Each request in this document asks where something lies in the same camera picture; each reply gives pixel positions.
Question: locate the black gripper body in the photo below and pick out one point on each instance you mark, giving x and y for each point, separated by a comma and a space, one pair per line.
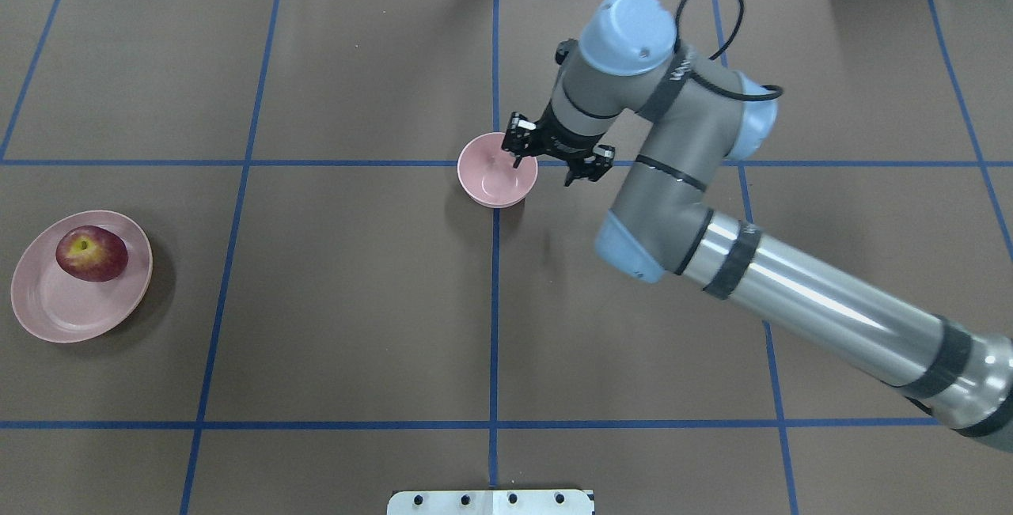
563, 144

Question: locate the pink plate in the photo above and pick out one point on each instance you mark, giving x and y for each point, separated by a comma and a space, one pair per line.
53, 305

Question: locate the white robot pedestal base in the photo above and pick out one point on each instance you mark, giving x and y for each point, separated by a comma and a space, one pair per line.
530, 501

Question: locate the red yellow apple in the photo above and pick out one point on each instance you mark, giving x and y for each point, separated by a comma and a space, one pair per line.
92, 254

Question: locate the pink bowl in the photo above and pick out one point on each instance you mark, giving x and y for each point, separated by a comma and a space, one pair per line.
488, 175

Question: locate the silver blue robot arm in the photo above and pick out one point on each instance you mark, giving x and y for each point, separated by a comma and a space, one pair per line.
630, 57

